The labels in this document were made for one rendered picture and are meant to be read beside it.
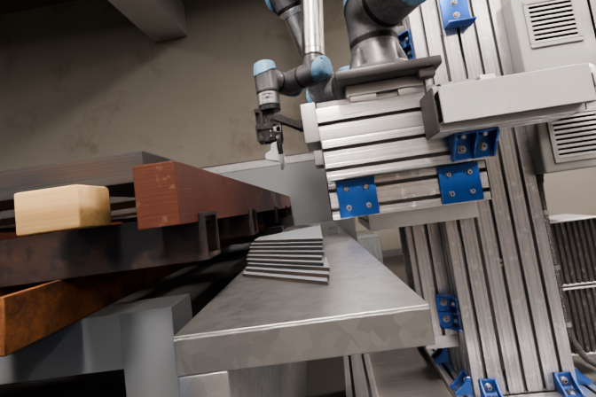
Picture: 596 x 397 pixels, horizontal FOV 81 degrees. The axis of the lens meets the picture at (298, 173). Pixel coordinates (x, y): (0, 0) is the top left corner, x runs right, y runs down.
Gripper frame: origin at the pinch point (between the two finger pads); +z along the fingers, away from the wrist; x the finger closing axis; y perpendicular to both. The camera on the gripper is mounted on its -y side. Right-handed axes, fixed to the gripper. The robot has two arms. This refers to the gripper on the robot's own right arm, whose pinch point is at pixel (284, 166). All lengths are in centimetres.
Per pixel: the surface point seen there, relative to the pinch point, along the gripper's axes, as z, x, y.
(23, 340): 22, 81, 20
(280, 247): 19, 60, -2
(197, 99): -146, -339, 127
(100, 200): 10, 79, 13
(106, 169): 7, 77, 13
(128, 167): 7, 77, 11
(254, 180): -4, -82, 23
